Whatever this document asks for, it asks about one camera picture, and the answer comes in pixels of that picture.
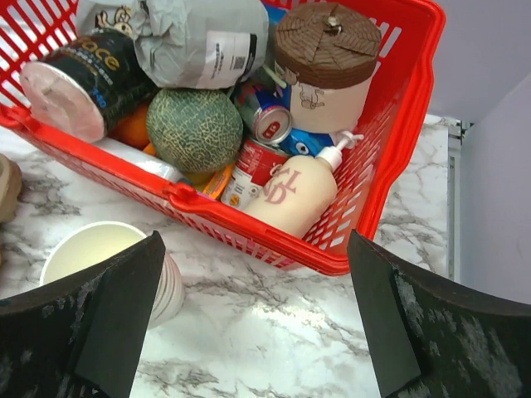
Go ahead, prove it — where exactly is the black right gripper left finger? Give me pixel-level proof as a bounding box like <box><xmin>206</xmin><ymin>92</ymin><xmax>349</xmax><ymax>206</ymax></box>
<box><xmin>1</xmin><ymin>232</ymin><xmax>166</xmax><ymax>397</ymax></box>

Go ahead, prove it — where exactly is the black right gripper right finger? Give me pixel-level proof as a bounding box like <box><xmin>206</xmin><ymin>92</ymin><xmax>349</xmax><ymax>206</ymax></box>
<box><xmin>347</xmin><ymin>231</ymin><xmax>530</xmax><ymax>398</ymax></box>

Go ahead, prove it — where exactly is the white paper cup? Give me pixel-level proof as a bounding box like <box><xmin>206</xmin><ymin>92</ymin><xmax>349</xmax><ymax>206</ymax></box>
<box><xmin>39</xmin><ymin>221</ymin><xmax>185</xmax><ymax>329</ymax></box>

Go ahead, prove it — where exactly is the brown cardboard cup carrier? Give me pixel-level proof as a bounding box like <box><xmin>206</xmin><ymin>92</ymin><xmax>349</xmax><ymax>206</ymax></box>
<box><xmin>0</xmin><ymin>154</ymin><xmax>22</xmax><ymax>223</ymax></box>

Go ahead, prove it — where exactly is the cream pump lotion bottle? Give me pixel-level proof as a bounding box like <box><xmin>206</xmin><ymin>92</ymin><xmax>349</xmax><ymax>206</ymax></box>
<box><xmin>243</xmin><ymin>131</ymin><xmax>364</xmax><ymax>238</ymax></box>

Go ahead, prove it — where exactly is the orange fruit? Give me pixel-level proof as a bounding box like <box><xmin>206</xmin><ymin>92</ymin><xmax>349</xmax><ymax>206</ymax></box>
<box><xmin>109</xmin><ymin>104</ymin><xmax>149</xmax><ymax>150</ymax></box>

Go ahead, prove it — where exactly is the blue snack packet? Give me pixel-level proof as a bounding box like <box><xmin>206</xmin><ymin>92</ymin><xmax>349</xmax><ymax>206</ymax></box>
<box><xmin>280</xmin><ymin>129</ymin><xmax>334</xmax><ymax>157</ymax></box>

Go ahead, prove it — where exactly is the green netted melon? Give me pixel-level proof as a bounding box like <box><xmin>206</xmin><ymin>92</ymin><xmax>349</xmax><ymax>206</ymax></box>
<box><xmin>146</xmin><ymin>89</ymin><xmax>244</xmax><ymax>173</ymax></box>

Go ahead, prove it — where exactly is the black labelled tub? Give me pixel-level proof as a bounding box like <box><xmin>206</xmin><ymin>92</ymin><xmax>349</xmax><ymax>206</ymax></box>
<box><xmin>19</xmin><ymin>28</ymin><xmax>158</xmax><ymax>143</ymax></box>

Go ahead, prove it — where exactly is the red tin can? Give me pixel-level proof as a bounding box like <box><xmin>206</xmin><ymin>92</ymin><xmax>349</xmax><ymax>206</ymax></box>
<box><xmin>221</xmin><ymin>138</ymin><xmax>290</xmax><ymax>210</ymax></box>

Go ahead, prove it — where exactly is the red blue drink can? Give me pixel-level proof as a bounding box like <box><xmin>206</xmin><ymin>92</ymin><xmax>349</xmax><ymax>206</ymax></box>
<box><xmin>232</xmin><ymin>81</ymin><xmax>292</xmax><ymax>145</ymax></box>

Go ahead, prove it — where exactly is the brown lidded round box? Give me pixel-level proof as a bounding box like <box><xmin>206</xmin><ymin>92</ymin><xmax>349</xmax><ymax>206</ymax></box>
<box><xmin>274</xmin><ymin>2</ymin><xmax>382</xmax><ymax>133</ymax></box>

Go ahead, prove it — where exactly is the red plastic shopping basket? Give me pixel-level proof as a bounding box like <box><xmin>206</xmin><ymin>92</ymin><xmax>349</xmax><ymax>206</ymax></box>
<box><xmin>1</xmin><ymin>1</ymin><xmax>446</xmax><ymax>276</ymax></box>

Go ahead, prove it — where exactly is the grey plastic mailer bag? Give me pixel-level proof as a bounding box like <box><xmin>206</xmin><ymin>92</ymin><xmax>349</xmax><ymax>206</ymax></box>
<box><xmin>76</xmin><ymin>0</ymin><xmax>269</xmax><ymax>90</ymax></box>

